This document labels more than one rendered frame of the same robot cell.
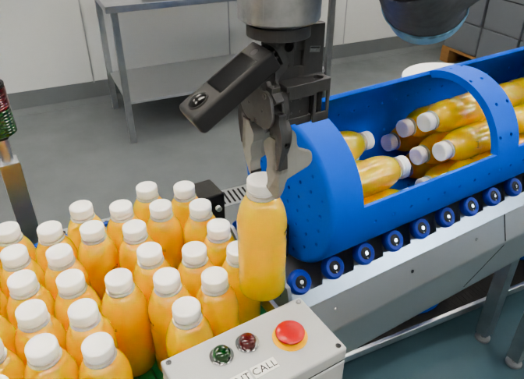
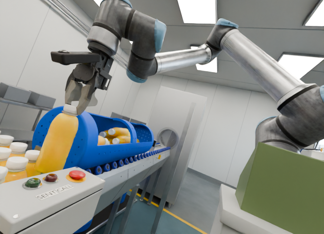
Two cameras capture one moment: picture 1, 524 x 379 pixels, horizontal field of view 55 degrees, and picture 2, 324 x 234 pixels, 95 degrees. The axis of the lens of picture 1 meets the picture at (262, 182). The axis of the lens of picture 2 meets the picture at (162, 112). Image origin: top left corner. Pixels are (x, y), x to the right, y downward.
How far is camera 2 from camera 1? 0.33 m
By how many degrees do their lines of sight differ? 54
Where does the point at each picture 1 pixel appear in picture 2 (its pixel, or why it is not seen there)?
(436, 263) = (109, 183)
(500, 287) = (114, 211)
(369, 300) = not seen: hidden behind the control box
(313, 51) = (108, 66)
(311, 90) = (106, 75)
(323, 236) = (77, 156)
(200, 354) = (13, 185)
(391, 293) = not seen: hidden behind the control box
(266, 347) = (63, 181)
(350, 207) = (93, 143)
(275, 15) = (106, 40)
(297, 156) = (93, 98)
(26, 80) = not seen: outside the picture
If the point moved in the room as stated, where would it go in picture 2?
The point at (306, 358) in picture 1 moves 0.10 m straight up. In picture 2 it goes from (87, 184) to (103, 142)
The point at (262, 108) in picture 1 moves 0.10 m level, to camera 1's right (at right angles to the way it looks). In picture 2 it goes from (87, 72) to (118, 86)
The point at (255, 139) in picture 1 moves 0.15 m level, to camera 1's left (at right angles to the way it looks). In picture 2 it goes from (75, 88) to (4, 62)
